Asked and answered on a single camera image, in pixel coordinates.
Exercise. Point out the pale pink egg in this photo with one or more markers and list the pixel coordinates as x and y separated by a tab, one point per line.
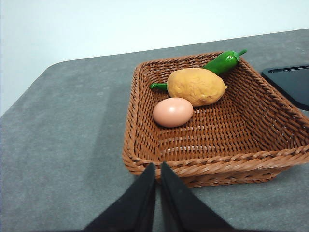
173	112

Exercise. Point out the brown wicker basket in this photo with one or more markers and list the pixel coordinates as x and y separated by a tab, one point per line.
217	140

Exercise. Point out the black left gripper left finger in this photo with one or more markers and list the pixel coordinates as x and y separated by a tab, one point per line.
135	207

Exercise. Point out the green chili pepper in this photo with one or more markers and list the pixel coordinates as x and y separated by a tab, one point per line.
222	62

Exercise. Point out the black rectangular tray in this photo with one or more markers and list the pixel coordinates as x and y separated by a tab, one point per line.
292	84

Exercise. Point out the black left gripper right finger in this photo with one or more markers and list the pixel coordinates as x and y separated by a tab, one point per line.
183	207

